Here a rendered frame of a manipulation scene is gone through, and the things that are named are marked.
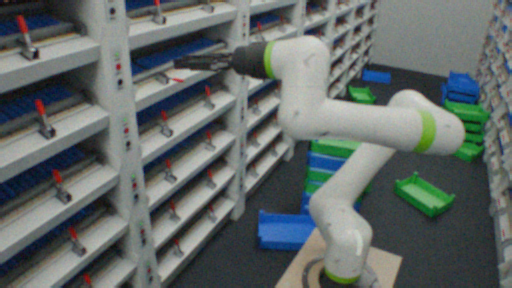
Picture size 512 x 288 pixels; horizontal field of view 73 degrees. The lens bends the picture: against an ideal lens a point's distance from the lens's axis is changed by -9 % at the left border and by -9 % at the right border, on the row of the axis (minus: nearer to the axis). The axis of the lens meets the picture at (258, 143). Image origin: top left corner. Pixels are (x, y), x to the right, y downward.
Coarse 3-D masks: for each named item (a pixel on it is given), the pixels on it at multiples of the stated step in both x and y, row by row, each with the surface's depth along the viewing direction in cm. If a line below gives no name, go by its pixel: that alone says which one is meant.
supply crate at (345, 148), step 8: (312, 144) 179; (320, 144) 178; (328, 144) 176; (336, 144) 187; (344, 144) 188; (352, 144) 188; (360, 144) 188; (320, 152) 179; (328, 152) 178; (336, 152) 177; (344, 152) 176; (352, 152) 174
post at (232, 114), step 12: (240, 12) 147; (216, 24) 152; (228, 24) 150; (240, 24) 150; (228, 36) 152; (240, 36) 152; (216, 72) 162; (228, 72) 159; (240, 96) 165; (228, 120) 170; (240, 132) 174; (228, 156) 179; (240, 168) 184; (240, 192) 191; (240, 204) 195
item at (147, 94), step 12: (216, 36) 154; (228, 48) 154; (180, 72) 127; (192, 72) 130; (204, 72) 136; (132, 84) 103; (156, 84) 116; (168, 84) 119; (180, 84) 125; (144, 96) 109; (156, 96) 115
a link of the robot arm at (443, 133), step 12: (432, 108) 100; (432, 120) 91; (444, 120) 93; (456, 120) 94; (432, 132) 91; (444, 132) 92; (456, 132) 93; (420, 144) 91; (432, 144) 92; (444, 144) 93; (456, 144) 94
